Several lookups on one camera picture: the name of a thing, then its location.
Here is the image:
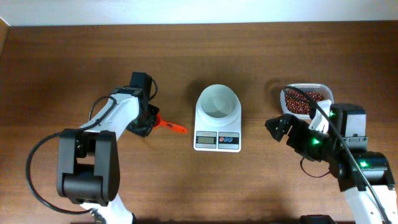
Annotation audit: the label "red plastic measuring scoop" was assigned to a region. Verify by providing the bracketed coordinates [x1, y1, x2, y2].
[154, 114, 188, 134]

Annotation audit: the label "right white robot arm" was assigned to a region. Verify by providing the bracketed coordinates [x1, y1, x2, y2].
[265, 103, 397, 223]

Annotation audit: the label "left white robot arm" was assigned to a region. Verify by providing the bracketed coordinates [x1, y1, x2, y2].
[56, 72, 159, 223]

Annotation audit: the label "white digital kitchen scale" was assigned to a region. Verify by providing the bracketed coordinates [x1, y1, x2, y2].
[193, 98, 243, 153]

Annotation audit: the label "clear plastic bean container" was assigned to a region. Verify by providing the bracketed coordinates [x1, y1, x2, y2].
[280, 83, 334, 119]

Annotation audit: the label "red beans in container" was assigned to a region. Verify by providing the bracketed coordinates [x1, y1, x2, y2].
[285, 90, 325, 114]

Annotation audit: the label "white round bowl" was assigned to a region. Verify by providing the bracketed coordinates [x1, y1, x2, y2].
[198, 84, 238, 119]

